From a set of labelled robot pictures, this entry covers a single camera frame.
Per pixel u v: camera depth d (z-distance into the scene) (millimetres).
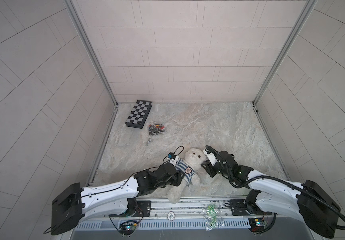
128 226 645
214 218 680
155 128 991
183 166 771
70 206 388
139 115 1049
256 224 679
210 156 725
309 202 408
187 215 705
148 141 936
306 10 723
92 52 873
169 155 683
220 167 664
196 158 792
